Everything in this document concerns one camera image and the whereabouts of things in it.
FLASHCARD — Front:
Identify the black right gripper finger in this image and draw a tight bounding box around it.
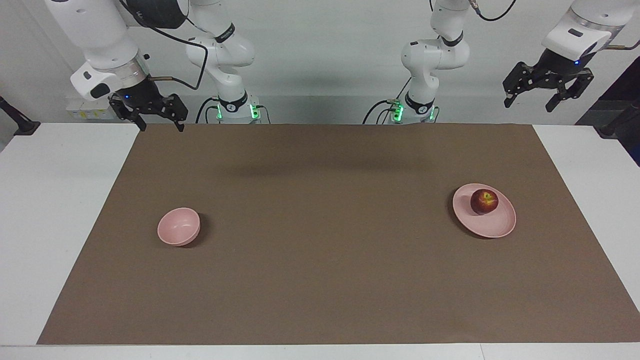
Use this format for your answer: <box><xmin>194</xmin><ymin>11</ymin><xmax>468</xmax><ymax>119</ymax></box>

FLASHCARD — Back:
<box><xmin>109</xmin><ymin>95</ymin><xmax>147</xmax><ymax>132</ymax></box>
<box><xmin>162</xmin><ymin>93</ymin><xmax>189</xmax><ymax>133</ymax></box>

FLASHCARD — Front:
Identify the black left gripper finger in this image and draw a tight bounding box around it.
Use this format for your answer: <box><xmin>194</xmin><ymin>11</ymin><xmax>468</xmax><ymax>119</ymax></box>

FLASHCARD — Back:
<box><xmin>503</xmin><ymin>61</ymin><xmax>538</xmax><ymax>108</ymax></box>
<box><xmin>546</xmin><ymin>69</ymin><xmax>595</xmax><ymax>113</ymax></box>

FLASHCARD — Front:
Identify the red apple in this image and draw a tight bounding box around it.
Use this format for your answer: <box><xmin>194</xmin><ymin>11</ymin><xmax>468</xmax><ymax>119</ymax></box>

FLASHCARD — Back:
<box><xmin>470</xmin><ymin>188</ymin><xmax>500</xmax><ymax>216</ymax></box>

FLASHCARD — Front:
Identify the pink bowl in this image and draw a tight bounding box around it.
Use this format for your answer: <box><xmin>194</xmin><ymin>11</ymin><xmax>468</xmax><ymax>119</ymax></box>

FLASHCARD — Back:
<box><xmin>157</xmin><ymin>207</ymin><xmax>202</xmax><ymax>247</ymax></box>

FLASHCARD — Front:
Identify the pink plate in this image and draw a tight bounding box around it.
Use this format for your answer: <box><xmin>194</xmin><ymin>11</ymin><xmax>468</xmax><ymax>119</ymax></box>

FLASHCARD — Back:
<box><xmin>452</xmin><ymin>183</ymin><xmax>517</xmax><ymax>239</ymax></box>

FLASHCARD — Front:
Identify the white power strip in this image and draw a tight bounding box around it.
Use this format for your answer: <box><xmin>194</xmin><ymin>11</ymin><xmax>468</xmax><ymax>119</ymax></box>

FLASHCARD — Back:
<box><xmin>66</xmin><ymin>97</ymin><xmax>121</xmax><ymax>121</ymax></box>

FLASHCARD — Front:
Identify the dark background equipment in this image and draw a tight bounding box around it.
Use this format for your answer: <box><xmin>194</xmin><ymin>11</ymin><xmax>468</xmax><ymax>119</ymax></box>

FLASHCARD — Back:
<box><xmin>575</xmin><ymin>56</ymin><xmax>640</xmax><ymax>167</ymax></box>

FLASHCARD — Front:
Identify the black clamp stand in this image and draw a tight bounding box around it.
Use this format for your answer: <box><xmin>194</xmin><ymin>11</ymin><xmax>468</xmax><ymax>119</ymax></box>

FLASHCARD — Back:
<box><xmin>593</xmin><ymin>97</ymin><xmax>640</xmax><ymax>140</ymax></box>
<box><xmin>0</xmin><ymin>95</ymin><xmax>41</xmax><ymax>137</ymax></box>

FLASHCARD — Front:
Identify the brown table mat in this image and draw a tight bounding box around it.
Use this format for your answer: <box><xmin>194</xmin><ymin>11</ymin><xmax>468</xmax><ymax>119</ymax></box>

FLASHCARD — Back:
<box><xmin>36</xmin><ymin>122</ymin><xmax>640</xmax><ymax>346</ymax></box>

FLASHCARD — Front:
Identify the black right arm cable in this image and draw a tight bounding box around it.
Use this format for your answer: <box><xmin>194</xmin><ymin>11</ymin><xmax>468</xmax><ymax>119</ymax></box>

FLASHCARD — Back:
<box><xmin>119</xmin><ymin>0</ymin><xmax>209</xmax><ymax>91</ymax></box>

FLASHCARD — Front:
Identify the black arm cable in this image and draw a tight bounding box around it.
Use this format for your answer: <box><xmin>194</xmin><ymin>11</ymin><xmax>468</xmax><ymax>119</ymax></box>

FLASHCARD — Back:
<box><xmin>469</xmin><ymin>0</ymin><xmax>640</xmax><ymax>51</ymax></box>
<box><xmin>119</xmin><ymin>0</ymin><xmax>209</xmax><ymax>91</ymax></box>

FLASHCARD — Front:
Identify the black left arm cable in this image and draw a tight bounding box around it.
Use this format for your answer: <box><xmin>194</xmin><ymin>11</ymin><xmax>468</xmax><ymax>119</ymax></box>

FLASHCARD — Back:
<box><xmin>469</xmin><ymin>0</ymin><xmax>640</xmax><ymax>51</ymax></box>

